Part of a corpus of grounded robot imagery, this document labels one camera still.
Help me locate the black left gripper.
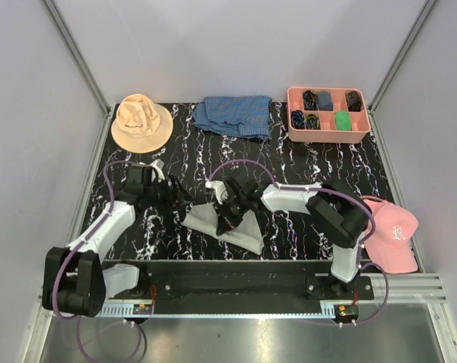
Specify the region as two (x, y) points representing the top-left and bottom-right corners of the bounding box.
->
(145, 174), (194, 216)

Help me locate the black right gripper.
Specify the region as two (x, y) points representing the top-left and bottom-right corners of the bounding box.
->
(213, 194), (250, 236)

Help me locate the grey cloth napkin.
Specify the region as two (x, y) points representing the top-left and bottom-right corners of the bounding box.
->
(181, 203), (264, 255)

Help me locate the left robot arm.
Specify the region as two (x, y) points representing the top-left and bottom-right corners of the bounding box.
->
(42, 160), (192, 319)

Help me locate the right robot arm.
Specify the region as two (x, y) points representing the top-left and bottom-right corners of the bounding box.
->
(206, 177), (372, 300)

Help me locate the orange bucket hat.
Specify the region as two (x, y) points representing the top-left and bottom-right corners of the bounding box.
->
(110, 94), (173, 154)

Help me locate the blue checkered cloth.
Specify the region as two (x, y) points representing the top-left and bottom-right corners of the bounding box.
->
(193, 95), (272, 141)

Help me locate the blue dotted rolled sock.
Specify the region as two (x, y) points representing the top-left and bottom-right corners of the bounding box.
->
(291, 110), (306, 129)

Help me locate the yellow patterned rolled sock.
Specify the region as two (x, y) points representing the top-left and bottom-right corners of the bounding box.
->
(305, 113), (321, 130)

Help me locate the pink compartment tray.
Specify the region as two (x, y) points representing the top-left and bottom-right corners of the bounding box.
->
(287, 86), (372, 144)

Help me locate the black patterned sock top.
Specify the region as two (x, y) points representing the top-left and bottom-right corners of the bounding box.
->
(303, 89), (318, 110)

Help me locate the green rolled sock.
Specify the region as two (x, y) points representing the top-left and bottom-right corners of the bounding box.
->
(334, 110), (353, 132)

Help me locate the blue grey rolled sock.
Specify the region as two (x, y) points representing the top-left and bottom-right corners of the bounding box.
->
(317, 91), (334, 111)

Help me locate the pink baseball cap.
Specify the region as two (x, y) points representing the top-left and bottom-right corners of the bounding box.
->
(362, 196), (418, 275)

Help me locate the dark brown rolled sock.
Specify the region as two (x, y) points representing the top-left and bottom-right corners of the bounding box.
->
(345, 91), (362, 112)

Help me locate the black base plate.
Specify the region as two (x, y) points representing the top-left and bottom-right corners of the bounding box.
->
(126, 259), (375, 302)

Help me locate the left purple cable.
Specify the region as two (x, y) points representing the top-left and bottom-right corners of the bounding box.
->
(50, 160), (149, 360)

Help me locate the purple cable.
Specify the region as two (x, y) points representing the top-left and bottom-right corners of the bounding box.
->
(209, 159), (390, 327)
(50, 160), (149, 360)

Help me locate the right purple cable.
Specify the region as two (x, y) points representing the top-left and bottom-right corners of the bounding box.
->
(209, 159), (390, 327)

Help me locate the aluminium front rail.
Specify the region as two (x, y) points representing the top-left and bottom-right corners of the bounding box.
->
(83, 276), (446, 319)

